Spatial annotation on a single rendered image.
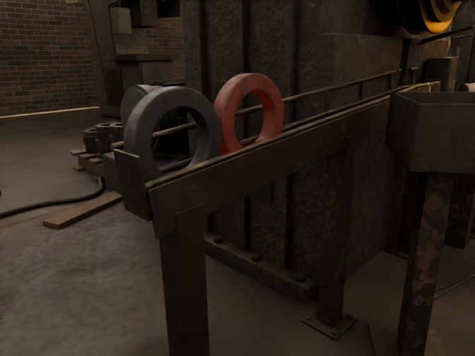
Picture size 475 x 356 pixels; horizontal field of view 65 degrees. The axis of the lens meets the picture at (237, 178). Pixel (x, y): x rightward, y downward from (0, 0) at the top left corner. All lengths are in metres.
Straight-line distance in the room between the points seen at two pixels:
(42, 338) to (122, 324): 0.24
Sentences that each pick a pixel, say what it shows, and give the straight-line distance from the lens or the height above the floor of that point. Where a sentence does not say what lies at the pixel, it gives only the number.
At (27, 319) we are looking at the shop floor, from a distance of 1.49.
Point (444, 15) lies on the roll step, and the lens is 1.54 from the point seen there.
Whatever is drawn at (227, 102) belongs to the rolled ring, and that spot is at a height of 0.73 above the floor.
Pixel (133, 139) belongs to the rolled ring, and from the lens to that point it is 0.59.
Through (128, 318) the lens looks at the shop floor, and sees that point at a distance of 1.36.
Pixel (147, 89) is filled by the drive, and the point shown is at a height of 0.66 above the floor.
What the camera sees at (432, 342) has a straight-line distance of 1.32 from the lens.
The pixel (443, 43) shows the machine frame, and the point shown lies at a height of 0.86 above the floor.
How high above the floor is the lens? 0.81
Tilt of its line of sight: 18 degrees down
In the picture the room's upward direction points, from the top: 1 degrees counter-clockwise
